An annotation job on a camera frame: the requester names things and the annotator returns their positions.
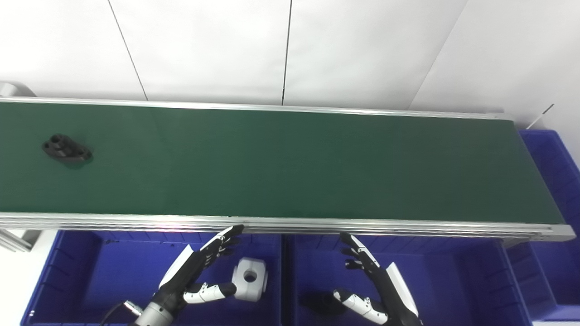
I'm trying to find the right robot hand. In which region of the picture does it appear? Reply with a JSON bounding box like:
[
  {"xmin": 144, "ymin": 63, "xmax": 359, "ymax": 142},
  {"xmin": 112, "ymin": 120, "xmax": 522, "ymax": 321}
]
[{"xmin": 333, "ymin": 232, "xmax": 422, "ymax": 326}]

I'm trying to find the white block part with hole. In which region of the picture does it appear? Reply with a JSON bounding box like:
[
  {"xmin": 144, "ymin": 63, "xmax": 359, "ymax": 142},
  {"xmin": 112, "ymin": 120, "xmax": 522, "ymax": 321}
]
[{"xmin": 232, "ymin": 257, "xmax": 268, "ymax": 302}]

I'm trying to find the black flange part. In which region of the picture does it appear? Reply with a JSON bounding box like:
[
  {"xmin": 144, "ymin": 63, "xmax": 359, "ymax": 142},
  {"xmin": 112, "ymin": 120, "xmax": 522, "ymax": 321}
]
[{"xmin": 42, "ymin": 134, "xmax": 93, "ymax": 164}]

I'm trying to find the thin white rod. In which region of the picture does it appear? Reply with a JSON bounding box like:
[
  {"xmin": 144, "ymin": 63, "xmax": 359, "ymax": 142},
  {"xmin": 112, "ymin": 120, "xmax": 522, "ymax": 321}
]
[{"xmin": 526, "ymin": 104, "xmax": 555, "ymax": 130}]

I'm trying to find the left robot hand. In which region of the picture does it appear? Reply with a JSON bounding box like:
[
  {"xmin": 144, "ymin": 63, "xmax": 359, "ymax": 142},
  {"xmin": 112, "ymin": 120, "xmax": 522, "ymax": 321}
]
[{"xmin": 156, "ymin": 225, "xmax": 245, "ymax": 312}]

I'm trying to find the blue plastic bin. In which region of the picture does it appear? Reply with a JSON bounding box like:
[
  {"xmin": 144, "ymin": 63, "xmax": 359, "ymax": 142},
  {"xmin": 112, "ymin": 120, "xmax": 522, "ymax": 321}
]
[
  {"xmin": 20, "ymin": 230, "xmax": 282, "ymax": 326},
  {"xmin": 501, "ymin": 130, "xmax": 580, "ymax": 322},
  {"xmin": 281, "ymin": 233, "xmax": 533, "ymax": 326}
]

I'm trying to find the grey conveyor motor housing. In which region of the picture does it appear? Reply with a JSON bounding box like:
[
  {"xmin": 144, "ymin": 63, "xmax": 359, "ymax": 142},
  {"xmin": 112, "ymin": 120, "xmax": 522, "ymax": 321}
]
[{"xmin": 0, "ymin": 81, "xmax": 37, "ymax": 98}]

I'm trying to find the green conveyor belt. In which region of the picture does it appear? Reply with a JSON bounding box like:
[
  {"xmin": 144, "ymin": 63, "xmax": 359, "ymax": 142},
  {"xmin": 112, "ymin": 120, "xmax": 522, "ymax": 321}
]
[
  {"xmin": 0, "ymin": 102, "xmax": 565, "ymax": 225},
  {"xmin": 0, "ymin": 96, "xmax": 576, "ymax": 247}
]

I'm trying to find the aluminium conveyor leg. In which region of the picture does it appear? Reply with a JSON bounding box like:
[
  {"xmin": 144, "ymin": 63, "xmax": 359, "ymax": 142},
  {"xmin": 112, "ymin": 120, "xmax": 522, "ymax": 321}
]
[{"xmin": 0, "ymin": 229, "xmax": 42, "ymax": 253}]

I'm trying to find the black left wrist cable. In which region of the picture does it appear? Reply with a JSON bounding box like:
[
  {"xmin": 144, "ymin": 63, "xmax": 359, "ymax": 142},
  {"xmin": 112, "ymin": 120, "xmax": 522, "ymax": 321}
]
[{"xmin": 100, "ymin": 300, "xmax": 144, "ymax": 326}]

